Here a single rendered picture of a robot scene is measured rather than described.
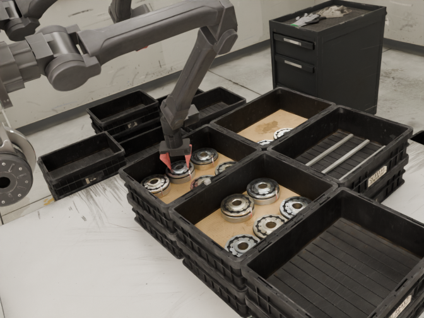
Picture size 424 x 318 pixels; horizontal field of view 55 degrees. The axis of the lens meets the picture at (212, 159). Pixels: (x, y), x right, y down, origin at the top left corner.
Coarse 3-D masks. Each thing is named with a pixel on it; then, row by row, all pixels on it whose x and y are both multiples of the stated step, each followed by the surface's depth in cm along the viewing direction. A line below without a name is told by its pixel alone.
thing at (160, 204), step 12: (192, 132) 151; (252, 144) 139; (144, 156) 142; (120, 168) 137; (228, 168) 129; (132, 180) 130; (144, 192) 124; (192, 192) 121; (156, 204) 121; (168, 204) 118
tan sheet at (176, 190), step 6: (222, 156) 153; (222, 162) 150; (198, 174) 146; (204, 174) 145; (210, 174) 145; (174, 186) 142; (180, 186) 141; (186, 186) 141; (168, 192) 139; (174, 192) 139; (180, 192) 138; (162, 198) 137; (168, 198) 137; (174, 198) 136
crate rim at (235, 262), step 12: (252, 156) 133; (276, 156) 131; (240, 168) 129; (300, 168) 124; (216, 180) 125; (324, 180) 117; (324, 192) 113; (180, 204) 117; (312, 204) 109; (180, 216) 113; (192, 228) 108; (276, 228) 104; (204, 240) 104; (264, 240) 101; (216, 252) 102; (228, 252) 99; (252, 252) 98
